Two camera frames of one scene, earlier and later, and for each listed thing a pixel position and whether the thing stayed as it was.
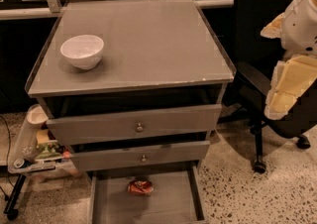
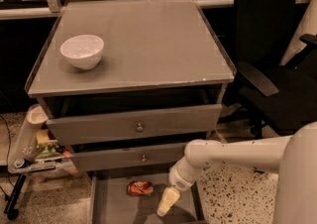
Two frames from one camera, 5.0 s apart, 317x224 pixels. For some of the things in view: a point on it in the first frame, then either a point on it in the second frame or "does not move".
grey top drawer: x=134 y=124 does not move
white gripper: x=301 y=28 to x=181 y=181
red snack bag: x=140 y=187 does not move
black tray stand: x=9 y=210 does not move
